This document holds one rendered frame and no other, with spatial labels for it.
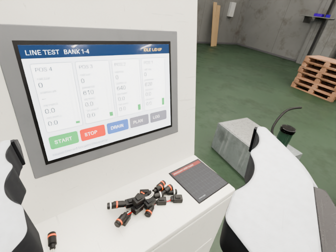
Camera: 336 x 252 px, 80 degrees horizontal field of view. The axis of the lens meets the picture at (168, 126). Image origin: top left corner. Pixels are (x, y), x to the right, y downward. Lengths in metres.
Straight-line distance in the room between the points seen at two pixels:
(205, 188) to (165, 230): 0.21
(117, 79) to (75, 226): 0.42
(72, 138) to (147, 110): 0.24
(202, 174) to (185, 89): 0.33
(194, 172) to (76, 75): 0.52
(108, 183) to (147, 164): 0.15
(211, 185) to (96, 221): 0.40
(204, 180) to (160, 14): 0.57
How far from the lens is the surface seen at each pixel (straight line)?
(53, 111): 0.56
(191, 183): 0.76
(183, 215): 0.67
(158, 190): 0.67
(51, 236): 0.64
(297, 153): 2.48
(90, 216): 0.67
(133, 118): 0.64
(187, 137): 0.82
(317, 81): 6.25
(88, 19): 0.58
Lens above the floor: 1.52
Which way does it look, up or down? 31 degrees down
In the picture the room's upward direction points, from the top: 8 degrees clockwise
